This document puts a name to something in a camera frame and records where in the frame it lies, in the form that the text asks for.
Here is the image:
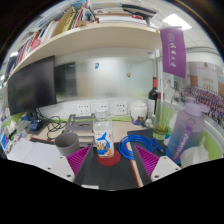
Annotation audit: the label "beige shelf with books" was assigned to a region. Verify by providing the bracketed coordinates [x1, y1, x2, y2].
[3, 0, 164, 80]

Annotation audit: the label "black red-edged desk mat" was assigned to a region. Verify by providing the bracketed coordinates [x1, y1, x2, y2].
[29, 136, 145, 190]

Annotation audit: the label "ceiling lights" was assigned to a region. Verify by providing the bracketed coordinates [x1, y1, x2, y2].
[162, 13, 193, 31]

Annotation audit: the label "white ceramic jar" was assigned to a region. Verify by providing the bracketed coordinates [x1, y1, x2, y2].
[130, 99, 149, 126]

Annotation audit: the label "clear printed-label water bottle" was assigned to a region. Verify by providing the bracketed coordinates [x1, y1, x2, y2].
[92, 107, 115, 159]

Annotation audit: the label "white paper sheet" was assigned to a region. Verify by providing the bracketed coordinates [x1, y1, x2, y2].
[19, 142, 63, 170]
[6, 136, 35, 163]

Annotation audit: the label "coiled blue cable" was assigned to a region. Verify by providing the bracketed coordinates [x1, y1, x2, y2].
[117, 134, 165, 162]

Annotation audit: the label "grey metal laptop stand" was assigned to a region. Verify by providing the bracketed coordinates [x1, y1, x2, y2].
[62, 113, 98, 136]

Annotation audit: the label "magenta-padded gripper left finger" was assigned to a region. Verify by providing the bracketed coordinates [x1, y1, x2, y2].
[44, 144, 94, 187]

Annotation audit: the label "white wall socket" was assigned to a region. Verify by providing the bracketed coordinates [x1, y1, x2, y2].
[77, 103, 92, 117]
[114, 101, 129, 116]
[94, 102, 110, 114]

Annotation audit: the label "black computer monitor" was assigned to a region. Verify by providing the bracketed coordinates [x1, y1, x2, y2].
[7, 54, 58, 123]

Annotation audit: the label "small blue device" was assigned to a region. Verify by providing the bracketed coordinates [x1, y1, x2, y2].
[29, 119, 43, 132]

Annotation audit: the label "blue white tissue box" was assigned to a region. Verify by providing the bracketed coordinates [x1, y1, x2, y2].
[0, 128, 11, 153]

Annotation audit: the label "grey ribbed cup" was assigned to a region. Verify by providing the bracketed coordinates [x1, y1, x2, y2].
[54, 132, 81, 158]

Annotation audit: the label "white crumpled tissue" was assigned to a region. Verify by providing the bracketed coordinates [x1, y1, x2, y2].
[179, 136, 211, 169]

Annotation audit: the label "dark wine bottle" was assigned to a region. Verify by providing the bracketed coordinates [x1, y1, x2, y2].
[147, 75, 160, 118]

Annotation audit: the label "group photo poster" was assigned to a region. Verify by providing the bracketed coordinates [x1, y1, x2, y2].
[183, 61, 224, 126]

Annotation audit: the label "flat round red coaster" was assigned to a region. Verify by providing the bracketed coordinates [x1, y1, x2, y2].
[96, 150, 122, 167]

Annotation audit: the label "purple pennant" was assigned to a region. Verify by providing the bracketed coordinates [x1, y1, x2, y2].
[159, 27, 188, 79]

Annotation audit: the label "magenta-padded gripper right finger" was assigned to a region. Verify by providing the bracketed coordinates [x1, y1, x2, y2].
[133, 144, 183, 187]

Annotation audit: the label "purple translucent water bottle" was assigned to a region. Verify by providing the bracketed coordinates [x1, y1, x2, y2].
[164, 96, 211, 166]

